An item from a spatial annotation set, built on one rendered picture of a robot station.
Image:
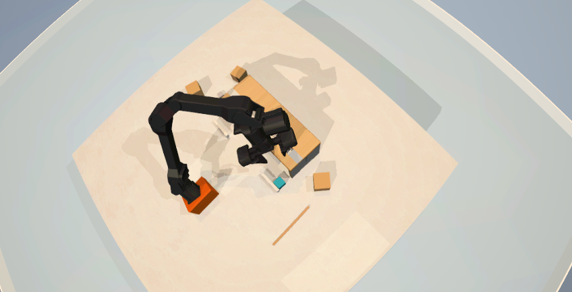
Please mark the teal block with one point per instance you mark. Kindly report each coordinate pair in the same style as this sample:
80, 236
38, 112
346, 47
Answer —
279, 182

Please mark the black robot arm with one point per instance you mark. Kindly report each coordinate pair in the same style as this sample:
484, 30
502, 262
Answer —
234, 109

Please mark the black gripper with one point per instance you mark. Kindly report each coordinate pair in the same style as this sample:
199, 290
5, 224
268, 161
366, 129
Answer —
253, 155

